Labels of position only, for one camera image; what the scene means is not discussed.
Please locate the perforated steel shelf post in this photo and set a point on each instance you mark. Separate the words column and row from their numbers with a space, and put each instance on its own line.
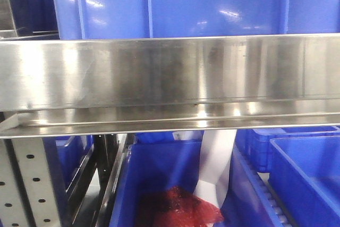
column 28, row 196

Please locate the large blue crate upper shelf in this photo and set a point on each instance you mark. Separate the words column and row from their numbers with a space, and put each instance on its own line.
column 101, row 19

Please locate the red mesh bag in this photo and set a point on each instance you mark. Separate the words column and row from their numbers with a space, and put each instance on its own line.
column 176, row 207

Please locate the stainless steel shelf beam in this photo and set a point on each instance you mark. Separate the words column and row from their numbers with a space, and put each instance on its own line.
column 64, row 87

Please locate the blue bin with red item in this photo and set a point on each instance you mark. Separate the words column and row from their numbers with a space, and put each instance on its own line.
column 158, row 167

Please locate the blue bin lower left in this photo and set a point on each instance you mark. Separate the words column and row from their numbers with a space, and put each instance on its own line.
column 71, row 151

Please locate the dark blue crate upper left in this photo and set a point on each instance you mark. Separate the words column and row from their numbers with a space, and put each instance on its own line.
column 21, row 18

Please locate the blue bin rear right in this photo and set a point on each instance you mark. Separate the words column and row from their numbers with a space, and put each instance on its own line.
column 254, row 144

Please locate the white paper sheet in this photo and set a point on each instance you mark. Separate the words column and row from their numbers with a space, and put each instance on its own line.
column 214, row 162

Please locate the blue bin lower right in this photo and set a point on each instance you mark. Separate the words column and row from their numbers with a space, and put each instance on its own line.
column 305, row 176

